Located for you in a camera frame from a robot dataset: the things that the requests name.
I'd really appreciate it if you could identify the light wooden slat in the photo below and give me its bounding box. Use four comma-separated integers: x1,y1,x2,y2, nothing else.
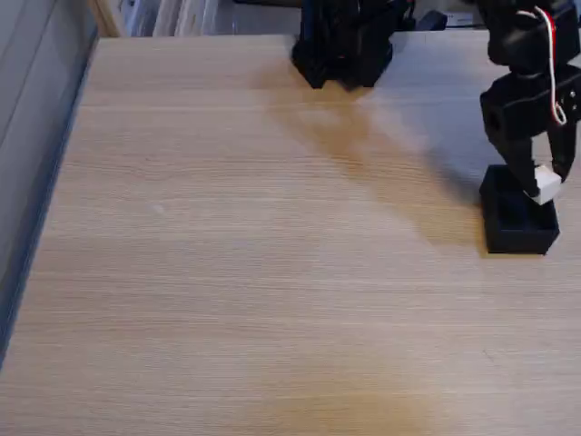
86,0,124,38

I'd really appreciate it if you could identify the white cube block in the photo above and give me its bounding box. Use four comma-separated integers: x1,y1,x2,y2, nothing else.
522,163,564,206

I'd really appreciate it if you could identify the red and white cable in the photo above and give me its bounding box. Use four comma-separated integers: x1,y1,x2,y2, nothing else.
520,5,569,126

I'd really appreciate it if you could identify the black open box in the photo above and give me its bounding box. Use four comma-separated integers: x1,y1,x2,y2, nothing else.
478,163,561,256

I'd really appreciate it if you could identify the pale hanging cloth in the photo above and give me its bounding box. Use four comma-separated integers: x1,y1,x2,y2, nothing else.
125,0,237,37

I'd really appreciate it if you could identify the dark power adapter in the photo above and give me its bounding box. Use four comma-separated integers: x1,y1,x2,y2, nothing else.
415,10,448,32

